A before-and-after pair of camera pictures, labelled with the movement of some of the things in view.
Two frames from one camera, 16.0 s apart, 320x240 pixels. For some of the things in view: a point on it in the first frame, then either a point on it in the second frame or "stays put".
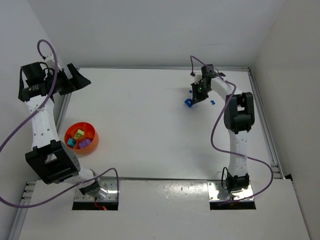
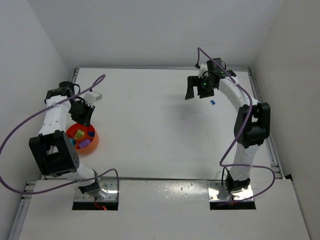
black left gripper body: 67,81 to 81,111
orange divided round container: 82,138 stays put
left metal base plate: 112,195 stays put
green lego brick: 79,134 stays put
